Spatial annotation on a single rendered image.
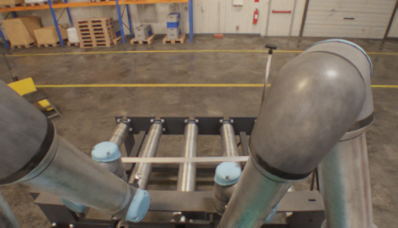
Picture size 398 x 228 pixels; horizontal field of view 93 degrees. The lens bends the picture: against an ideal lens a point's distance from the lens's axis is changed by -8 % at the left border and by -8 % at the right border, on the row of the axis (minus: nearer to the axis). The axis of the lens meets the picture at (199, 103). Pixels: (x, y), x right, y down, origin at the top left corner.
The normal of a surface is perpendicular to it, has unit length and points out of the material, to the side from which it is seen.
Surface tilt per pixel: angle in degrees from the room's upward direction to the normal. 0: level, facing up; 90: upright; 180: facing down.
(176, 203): 0
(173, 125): 90
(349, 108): 68
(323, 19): 90
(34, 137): 79
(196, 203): 0
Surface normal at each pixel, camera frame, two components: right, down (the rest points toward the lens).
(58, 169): 0.91, 0.25
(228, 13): -0.03, 0.50
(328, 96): -0.12, -0.09
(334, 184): -0.74, 0.39
